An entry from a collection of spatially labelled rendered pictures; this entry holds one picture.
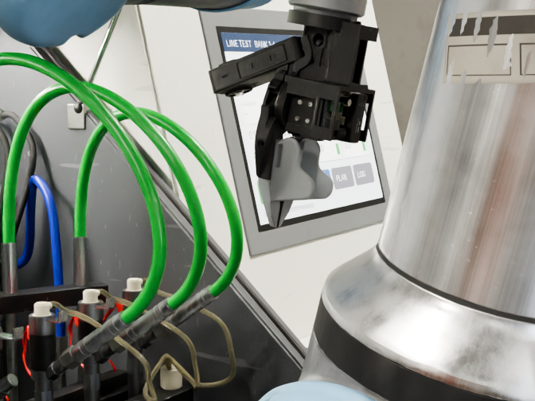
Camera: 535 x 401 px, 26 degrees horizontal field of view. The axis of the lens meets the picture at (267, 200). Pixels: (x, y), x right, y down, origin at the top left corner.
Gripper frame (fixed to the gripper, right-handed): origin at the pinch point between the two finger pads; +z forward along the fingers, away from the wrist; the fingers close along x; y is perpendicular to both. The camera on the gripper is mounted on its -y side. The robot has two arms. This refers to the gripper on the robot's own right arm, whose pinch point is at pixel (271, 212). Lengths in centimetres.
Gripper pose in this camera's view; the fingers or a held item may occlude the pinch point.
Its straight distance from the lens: 115.4
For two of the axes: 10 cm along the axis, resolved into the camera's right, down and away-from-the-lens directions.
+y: 8.2, 2.3, -5.2
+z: -1.7, 9.7, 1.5
